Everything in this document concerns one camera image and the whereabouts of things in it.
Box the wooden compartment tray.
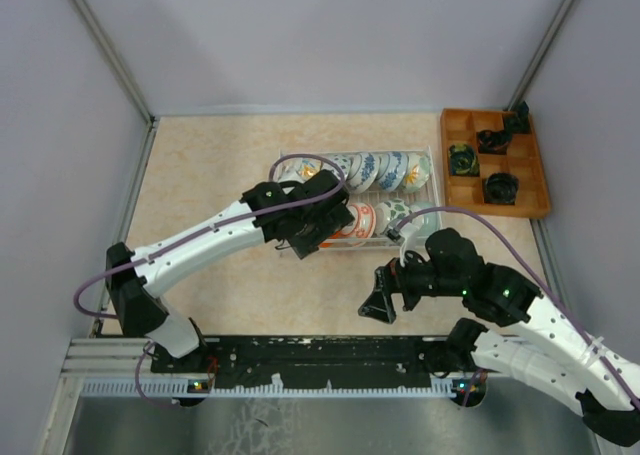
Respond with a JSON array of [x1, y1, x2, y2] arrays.
[[440, 108, 551, 219]]

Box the white wire dish rack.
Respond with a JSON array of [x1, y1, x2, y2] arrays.
[[272, 147, 440, 251]]

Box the green leaf pattern bowl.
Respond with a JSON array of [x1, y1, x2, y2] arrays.
[[374, 198, 410, 236]]

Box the black object tray corner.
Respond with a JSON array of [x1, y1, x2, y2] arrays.
[[503, 101, 531, 134]]

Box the black object tray centre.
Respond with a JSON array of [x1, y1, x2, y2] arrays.
[[476, 130, 513, 155]]

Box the black yellow object in tray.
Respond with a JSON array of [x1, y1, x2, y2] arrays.
[[448, 143, 480, 177]]

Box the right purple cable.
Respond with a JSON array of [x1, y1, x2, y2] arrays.
[[392, 208, 640, 411]]

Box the white cable duct strip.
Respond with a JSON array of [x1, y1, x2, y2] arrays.
[[82, 378, 481, 397]]

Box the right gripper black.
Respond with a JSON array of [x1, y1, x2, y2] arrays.
[[358, 242, 465, 323]]

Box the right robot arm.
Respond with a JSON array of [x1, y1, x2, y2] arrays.
[[358, 229, 639, 447]]

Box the black round object in tray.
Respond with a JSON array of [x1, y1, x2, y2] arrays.
[[483, 172, 519, 205]]

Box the orange white leaf bowl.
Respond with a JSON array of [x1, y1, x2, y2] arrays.
[[341, 202, 376, 240]]

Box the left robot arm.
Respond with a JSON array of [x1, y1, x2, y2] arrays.
[[106, 170, 354, 372]]

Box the orange bottom bowl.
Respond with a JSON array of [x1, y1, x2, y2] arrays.
[[330, 231, 353, 239]]

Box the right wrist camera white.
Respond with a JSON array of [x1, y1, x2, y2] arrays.
[[385, 222, 419, 267]]

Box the pale green ringed bowl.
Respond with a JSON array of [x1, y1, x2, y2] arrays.
[[409, 201, 441, 238]]

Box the blue white patterned bowl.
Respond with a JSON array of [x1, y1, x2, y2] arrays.
[[376, 151, 409, 192]]

